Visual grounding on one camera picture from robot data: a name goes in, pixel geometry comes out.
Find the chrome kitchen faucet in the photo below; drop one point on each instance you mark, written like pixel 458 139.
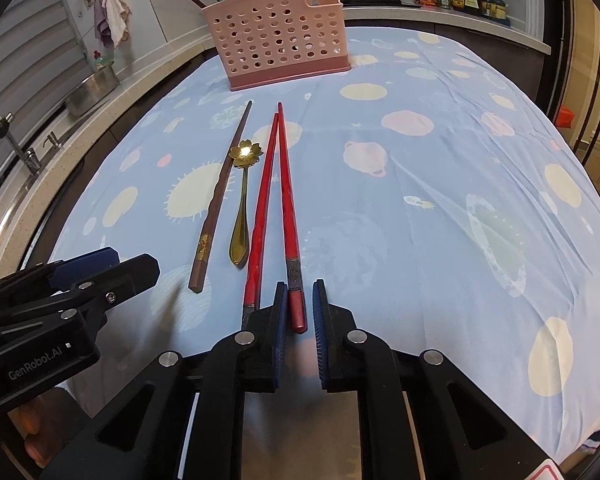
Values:
pixel 22 152

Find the grey-pink hanging towel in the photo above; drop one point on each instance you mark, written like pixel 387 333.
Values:
pixel 101 22

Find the gold flower spoon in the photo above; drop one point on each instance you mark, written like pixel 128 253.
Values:
pixel 245 154

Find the pink perforated utensil holder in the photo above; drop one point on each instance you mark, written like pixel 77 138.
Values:
pixel 280 45

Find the small dark jars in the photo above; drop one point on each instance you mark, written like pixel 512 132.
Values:
pixel 495 9

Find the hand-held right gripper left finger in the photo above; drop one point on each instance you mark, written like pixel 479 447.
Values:
pixel 281 330

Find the green dish soap bottle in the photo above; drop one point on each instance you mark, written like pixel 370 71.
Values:
pixel 102 62

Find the red floor object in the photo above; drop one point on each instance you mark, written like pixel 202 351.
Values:
pixel 565 116

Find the person's left hand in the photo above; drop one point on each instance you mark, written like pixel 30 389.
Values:
pixel 35 415

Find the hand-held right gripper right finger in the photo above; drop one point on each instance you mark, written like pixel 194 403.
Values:
pixel 320 325

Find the red chopstick with band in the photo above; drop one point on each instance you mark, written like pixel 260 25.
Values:
pixel 289 225

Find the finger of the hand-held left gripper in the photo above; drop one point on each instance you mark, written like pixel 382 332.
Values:
pixel 130 275
pixel 87 262

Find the window blinds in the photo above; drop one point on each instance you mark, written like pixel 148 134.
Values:
pixel 30 50

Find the blue patterned tablecloth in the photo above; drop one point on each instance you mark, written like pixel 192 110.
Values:
pixel 405 235

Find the white hanging towel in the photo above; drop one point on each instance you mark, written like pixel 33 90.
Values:
pixel 116 15

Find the brown chopstick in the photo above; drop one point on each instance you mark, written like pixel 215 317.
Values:
pixel 216 215

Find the bright red twisted chopstick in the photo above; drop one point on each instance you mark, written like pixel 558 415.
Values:
pixel 258 240

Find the glass sliding door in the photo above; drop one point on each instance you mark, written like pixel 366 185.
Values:
pixel 590 60

